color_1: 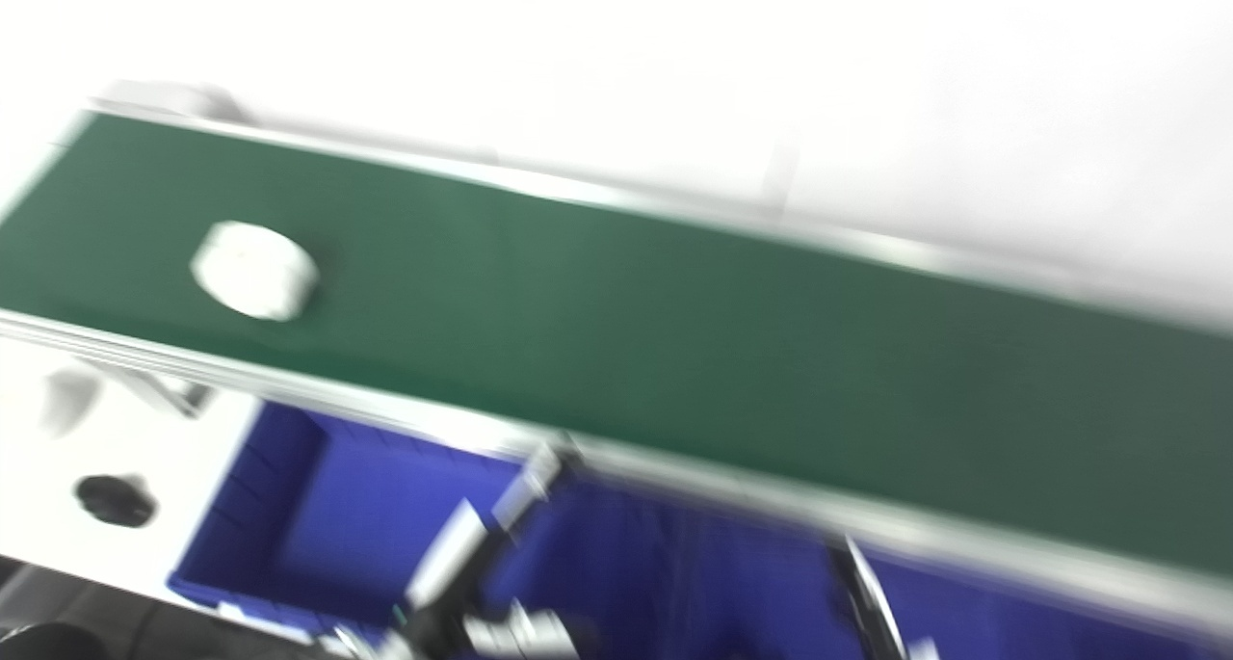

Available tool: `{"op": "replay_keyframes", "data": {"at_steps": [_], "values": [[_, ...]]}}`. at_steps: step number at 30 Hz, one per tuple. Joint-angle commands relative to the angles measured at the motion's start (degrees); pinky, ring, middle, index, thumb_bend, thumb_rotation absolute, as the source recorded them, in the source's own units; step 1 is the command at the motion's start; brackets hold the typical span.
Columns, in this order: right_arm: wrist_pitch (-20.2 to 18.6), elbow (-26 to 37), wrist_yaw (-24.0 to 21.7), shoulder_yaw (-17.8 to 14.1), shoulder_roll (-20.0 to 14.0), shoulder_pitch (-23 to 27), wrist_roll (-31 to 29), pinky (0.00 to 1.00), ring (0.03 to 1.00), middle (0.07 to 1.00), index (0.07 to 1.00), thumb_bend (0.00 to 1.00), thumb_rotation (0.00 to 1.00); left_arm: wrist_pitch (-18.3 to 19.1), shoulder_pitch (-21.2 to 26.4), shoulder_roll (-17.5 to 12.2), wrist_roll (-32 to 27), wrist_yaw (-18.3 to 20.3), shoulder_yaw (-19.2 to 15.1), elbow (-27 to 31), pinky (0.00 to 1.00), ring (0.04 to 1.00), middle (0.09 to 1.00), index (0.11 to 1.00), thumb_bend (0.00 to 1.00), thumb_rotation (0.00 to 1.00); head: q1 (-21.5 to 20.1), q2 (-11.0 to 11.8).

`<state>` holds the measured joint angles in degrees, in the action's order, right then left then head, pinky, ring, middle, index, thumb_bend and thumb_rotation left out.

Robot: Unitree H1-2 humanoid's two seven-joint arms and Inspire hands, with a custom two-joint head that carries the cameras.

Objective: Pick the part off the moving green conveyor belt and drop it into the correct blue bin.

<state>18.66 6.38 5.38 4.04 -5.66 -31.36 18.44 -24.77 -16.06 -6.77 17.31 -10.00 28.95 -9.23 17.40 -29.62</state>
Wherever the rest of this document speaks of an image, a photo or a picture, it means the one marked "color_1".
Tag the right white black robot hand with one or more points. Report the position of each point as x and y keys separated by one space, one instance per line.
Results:
x=872 y=602

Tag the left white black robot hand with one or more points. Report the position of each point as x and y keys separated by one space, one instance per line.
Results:
x=448 y=554

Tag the white round part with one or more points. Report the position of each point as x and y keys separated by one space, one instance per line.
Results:
x=255 y=270

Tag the green conveyor belt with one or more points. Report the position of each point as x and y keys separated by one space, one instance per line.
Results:
x=674 y=332
x=289 y=390

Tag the grey conveyor motor housing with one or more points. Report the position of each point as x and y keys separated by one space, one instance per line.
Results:
x=169 y=99

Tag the black round knob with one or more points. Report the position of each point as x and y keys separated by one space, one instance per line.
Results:
x=116 y=501

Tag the aluminium conveyor leg bracket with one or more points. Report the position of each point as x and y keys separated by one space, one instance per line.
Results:
x=164 y=390

